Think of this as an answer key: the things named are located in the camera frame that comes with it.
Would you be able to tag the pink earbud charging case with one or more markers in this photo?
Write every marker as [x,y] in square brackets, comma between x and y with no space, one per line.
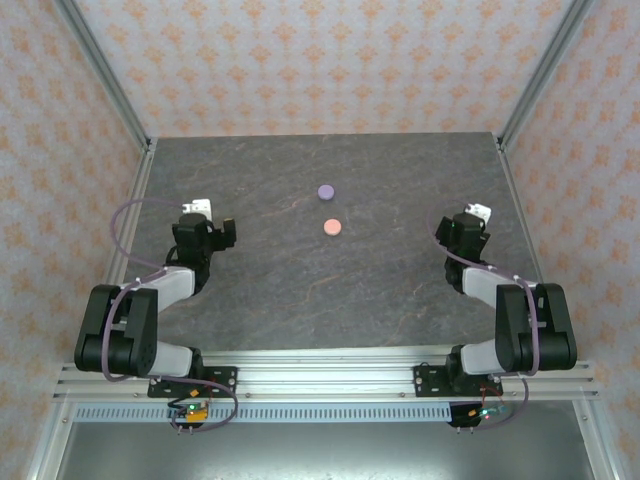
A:
[332,227]

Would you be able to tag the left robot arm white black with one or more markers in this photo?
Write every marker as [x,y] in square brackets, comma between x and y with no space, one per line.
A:
[172,282]

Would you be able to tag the grey metal sheet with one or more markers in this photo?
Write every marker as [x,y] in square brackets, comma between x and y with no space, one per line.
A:
[325,450]

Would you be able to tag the aluminium corner post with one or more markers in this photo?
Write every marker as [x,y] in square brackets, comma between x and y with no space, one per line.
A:
[106,75]
[541,75]

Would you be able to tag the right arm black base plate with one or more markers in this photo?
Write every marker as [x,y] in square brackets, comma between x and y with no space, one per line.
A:
[425,380]

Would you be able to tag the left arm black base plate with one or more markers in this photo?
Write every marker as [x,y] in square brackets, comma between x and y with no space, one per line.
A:
[225,380]

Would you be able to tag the aluminium side rail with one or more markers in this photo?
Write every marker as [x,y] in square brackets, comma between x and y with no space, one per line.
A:
[518,200]
[140,175]

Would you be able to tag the aluminium frame leg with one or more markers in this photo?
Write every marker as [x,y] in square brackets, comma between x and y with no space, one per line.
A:
[596,450]
[47,450]

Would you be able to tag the aluminium crossbeam rail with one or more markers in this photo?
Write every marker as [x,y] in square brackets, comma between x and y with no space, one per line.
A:
[325,380]

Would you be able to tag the purple earbud charging case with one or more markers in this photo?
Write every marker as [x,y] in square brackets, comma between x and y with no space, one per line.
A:
[326,192]

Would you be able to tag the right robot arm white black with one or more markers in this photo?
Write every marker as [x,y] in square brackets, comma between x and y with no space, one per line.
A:
[482,282]

